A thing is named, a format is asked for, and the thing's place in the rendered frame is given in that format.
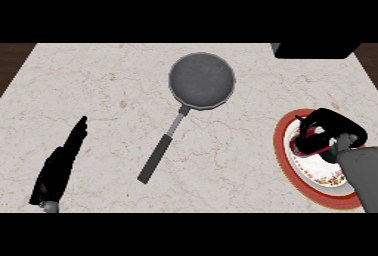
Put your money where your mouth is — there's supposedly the red-rimmed floral white plate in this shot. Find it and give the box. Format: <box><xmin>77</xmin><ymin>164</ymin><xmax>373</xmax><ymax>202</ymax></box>
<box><xmin>274</xmin><ymin>108</ymin><xmax>367</xmax><ymax>211</ymax></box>

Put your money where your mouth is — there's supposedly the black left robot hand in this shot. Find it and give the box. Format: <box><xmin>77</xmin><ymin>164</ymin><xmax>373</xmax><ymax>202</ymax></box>
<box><xmin>29</xmin><ymin>115</ymin><xmax>91</xmax><ymax>206</ymax></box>

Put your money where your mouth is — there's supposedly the grey frying pan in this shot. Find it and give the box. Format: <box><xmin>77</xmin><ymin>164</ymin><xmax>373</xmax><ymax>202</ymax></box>
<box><xmin>137</xmin><ymin>51</ymin><xmax>238</xmax><ymax>185</ymax></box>

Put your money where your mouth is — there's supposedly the black appliance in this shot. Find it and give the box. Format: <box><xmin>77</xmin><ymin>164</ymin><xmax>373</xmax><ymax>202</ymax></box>
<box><xmin>271</xmin><ymin>42</ymin><xmax>364</xmax><ymax>60</ymax></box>

